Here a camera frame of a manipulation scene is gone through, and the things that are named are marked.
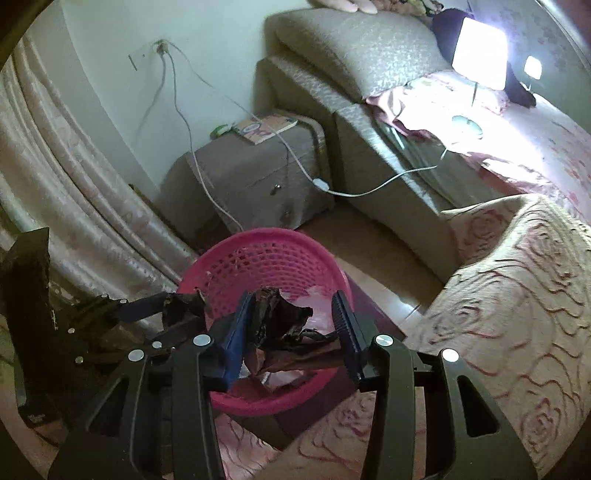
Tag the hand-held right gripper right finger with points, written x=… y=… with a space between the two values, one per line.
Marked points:
x=348 y=341

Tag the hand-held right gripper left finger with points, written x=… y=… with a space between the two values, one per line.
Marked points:
x=238 y=341

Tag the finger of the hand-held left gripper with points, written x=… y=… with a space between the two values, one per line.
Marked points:
x=180 y=334
x=147 y=307

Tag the dark garment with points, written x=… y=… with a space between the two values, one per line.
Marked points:
x=281 y=318

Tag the white tissue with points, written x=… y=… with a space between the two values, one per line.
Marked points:
x=314 y=300

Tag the pink plastic basket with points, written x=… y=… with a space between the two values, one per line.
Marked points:
x=258 y=258

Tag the beige patterned curtain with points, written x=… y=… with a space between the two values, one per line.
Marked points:
x=92 y=194

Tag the small green object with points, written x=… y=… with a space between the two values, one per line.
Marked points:
x=219 y=131

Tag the grey mattress cover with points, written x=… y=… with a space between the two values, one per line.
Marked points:
x=415 y=157

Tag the colourful paperback book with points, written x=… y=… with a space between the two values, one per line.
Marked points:
x=265 y=128

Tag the pink floral bedsheet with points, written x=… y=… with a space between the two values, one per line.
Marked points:
x=531 y=138

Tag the grey bed pillow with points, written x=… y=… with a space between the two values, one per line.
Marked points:
x=360 y=50

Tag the white table lamp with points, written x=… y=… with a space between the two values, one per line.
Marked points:
x=480 y=50

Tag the dark blue cushion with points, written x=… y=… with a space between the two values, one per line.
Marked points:
x=445 y=37

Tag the pink plush toy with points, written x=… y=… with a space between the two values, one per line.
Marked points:
x=341 y=5

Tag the brown plush toy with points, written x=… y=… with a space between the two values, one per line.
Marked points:
x=406 y=7

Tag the beige bed frame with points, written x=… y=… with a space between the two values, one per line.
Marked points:
x=369 y=143

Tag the wall socket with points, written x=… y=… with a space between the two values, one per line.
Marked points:
x=161 y=47

